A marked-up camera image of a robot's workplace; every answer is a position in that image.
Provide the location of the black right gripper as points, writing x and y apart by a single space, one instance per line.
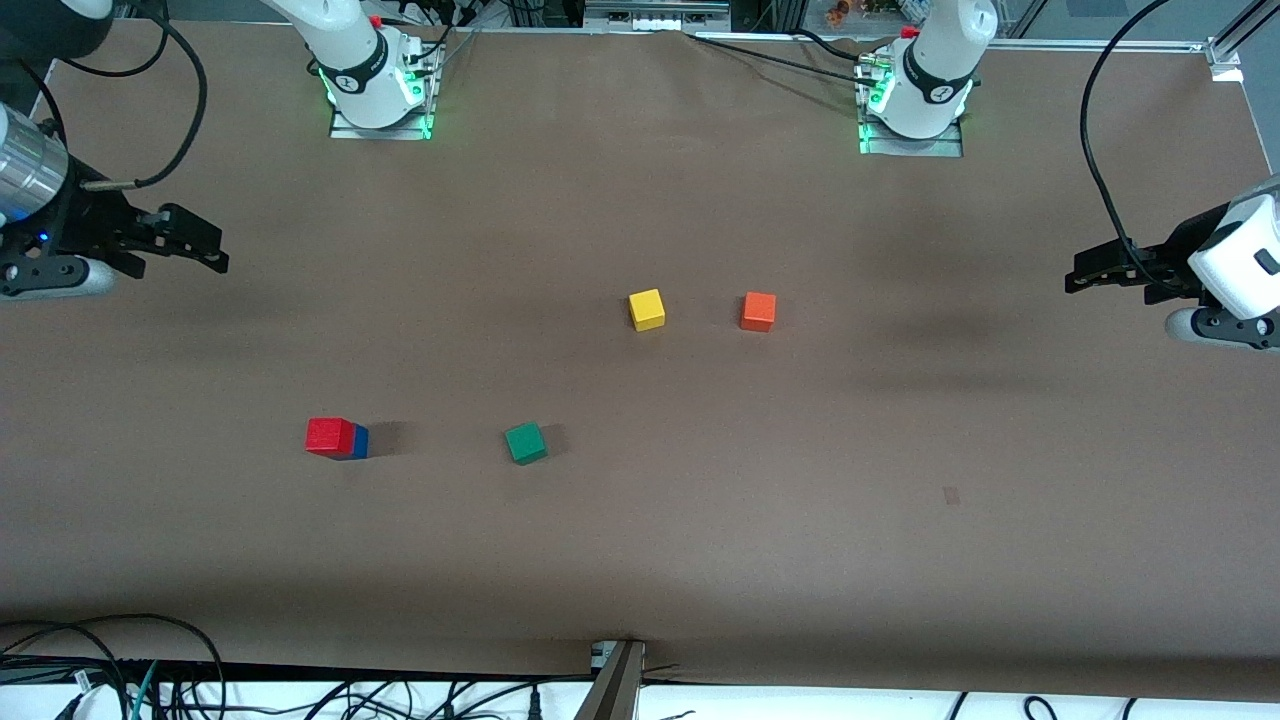
82 222

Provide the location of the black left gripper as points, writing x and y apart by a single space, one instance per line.
1172 253

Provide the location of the red wooden cube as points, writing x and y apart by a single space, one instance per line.
328 436

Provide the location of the blue wooden cube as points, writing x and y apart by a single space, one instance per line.
361 442

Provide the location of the colourful small toys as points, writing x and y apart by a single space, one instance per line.
880 8

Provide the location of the orange wooden cube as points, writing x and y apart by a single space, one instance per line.
757 312

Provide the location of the green wooden cube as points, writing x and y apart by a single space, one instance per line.
525 443

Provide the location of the yellow wooden cube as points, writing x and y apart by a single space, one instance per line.
647 311

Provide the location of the brown table cover sheet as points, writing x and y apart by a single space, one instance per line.
700 550

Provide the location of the grey power strip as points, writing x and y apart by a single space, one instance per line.
655 15

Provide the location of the aluminium profile bar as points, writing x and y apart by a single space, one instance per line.
615 690

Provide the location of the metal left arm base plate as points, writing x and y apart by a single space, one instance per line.
940 148

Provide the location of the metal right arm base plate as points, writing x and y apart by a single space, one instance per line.
400 132

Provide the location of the aluminium frame corner bracket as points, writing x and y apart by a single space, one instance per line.
1225 55

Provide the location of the black edge rail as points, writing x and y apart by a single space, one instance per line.
300 670

